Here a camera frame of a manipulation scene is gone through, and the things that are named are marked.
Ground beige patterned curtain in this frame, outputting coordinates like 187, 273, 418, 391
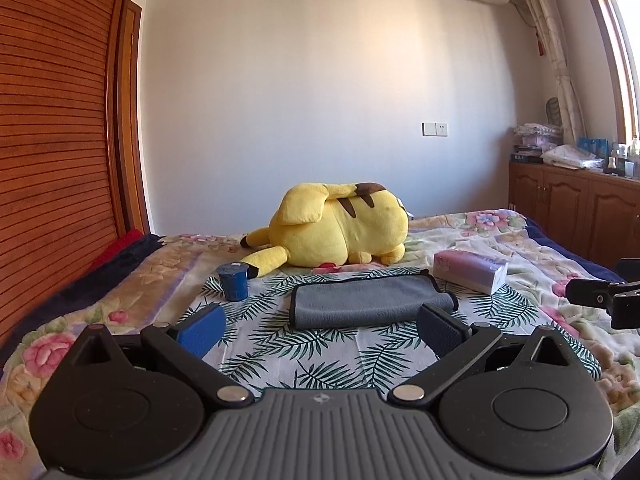
525, 0, 585, 145

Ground wooden low cabinet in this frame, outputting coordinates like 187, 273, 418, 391
509, 162, 639, 269

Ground red blanket edge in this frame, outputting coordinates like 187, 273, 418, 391
88, 229, 143, 272

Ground pink purple tissue pack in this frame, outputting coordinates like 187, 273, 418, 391
432, 249, 508, 295

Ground wooden slatted wardrobe door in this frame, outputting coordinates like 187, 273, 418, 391
1, 0, 128, 336

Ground white plastic bag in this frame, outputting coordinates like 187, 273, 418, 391
542, 144, 603, 170

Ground floral bed blanket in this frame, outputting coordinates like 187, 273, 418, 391
1, 210, 639, 479

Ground stack of folded linens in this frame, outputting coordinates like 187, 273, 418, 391
511, 124, 563, 164

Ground purple grey microfibre towel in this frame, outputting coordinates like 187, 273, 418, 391
290, 271, 459, 330

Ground dark navy blanket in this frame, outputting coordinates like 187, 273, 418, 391
1, 234, 163, 366

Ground white wall switch socket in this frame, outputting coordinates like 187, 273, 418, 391
422, 122, 448, 138

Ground blue cylindrical cup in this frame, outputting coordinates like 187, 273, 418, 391
216, 262, 248, 302

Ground blue boxes on cabinet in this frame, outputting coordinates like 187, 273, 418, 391
577, 136, 610, 159

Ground yellow Pikachu plush toy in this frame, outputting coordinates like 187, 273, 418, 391
241, 182, 409, 278

